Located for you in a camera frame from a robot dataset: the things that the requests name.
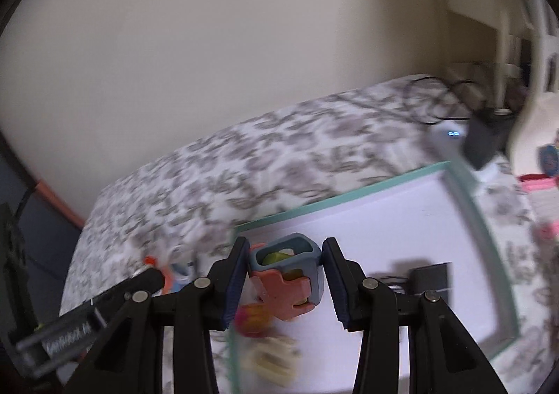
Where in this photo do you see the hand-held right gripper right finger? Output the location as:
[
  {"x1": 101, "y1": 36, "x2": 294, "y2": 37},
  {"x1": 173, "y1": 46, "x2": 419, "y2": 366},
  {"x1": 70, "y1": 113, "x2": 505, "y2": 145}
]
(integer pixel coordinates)
[{"x1": 322, "y1": 237, "x2": 509, "y2": 394}]

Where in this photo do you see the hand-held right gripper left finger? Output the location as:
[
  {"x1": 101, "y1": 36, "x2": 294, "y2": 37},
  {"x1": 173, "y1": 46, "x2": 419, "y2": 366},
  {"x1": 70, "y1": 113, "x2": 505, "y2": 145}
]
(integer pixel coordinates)
[{"x1": 76, "y1": 237, "x2": 251, "y2": 394}]

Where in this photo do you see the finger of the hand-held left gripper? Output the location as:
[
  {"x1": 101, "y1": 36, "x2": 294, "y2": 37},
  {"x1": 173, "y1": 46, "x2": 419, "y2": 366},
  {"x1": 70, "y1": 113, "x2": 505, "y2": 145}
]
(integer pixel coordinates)
[{"x1": 89, "y1": 266, "x2": 164, "y2": 313}]

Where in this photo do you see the pink and brown toy dog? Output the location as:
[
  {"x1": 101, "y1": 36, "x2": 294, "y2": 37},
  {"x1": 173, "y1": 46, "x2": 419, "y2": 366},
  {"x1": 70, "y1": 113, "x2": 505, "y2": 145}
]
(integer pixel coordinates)
[{"x1": 233, "y1": 301, "x2": 298, "y2": 346}]

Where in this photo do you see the teal shallow box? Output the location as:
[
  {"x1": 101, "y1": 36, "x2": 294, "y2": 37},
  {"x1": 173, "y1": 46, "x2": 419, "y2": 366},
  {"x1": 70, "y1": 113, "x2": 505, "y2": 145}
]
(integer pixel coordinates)
[{"x1": 227, "y1": 160, "x2": 521, "y2": 394}]

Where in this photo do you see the cream hair claw clip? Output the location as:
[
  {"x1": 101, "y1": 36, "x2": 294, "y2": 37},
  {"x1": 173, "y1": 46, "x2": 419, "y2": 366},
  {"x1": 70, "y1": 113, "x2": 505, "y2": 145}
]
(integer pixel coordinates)
[{"x1": 242, "y1": 335, "x2": 302, "y2": 386}]

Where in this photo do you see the black charger plug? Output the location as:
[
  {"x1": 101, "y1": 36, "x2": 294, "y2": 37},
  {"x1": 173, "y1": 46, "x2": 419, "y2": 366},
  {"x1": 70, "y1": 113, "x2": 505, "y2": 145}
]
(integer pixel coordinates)
[{"x1": 408, "y1": 262, "x2": 452, "y2": 303}]

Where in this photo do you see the orange and white glue stick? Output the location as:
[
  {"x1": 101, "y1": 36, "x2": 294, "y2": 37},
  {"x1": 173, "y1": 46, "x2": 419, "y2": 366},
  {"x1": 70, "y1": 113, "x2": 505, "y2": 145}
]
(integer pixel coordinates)
[{"x1": 143, "y1": 255, "x2": 175, "y2": 294}]

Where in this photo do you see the white round container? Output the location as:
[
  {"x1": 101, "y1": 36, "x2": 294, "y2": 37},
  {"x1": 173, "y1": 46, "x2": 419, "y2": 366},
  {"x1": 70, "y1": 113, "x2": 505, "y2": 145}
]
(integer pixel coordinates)
[{"x1": 168, "y1": 244, "x2": 197, "y2": 285}]

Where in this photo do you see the dark cabinet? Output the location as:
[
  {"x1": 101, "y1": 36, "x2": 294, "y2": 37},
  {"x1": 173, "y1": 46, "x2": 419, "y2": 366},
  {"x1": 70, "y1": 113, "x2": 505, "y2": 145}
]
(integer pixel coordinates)
[{"x1": 0, "y1": 127, "x2": 84, "y2": 334}]

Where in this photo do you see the small white device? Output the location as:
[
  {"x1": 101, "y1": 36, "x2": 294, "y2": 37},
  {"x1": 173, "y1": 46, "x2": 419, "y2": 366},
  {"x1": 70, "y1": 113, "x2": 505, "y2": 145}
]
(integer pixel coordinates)
[{"x1": 430, "y1": 116, "x2": 474, "y2": 154}]

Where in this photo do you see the black power adapter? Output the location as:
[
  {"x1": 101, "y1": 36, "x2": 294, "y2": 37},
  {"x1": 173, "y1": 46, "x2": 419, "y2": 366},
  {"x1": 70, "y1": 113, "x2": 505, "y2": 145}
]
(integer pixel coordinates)
[{"x1": 462, "y1": 108, "x2": 516, "y2": 170}]

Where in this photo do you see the pink plastic toy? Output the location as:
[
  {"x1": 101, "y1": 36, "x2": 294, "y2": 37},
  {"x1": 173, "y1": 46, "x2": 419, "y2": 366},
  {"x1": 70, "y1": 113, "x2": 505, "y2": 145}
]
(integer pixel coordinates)
[{"x1": 520, "y1": 173, "x2": 556, "y2": 194}]

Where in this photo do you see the round blue ornament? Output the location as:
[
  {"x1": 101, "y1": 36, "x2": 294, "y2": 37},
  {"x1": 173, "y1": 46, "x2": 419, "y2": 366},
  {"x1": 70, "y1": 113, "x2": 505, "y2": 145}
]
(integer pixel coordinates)
[{"x1": 538, "y1": 144, "x2": 559, "y2": 174}]

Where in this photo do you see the white furniture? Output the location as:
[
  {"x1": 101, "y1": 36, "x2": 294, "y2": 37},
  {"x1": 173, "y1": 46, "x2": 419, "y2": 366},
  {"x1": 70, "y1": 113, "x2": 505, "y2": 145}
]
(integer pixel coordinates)
[{"x1": 430, "y1": 0, "x2": 559, "y2": 185}]

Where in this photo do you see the black cable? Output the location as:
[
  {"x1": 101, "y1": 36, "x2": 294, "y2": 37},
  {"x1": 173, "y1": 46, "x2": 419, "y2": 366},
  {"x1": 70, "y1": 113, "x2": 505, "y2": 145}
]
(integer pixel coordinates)
[{"x1": 404, "y1": 76, "x2": 494, "y2": 126}]

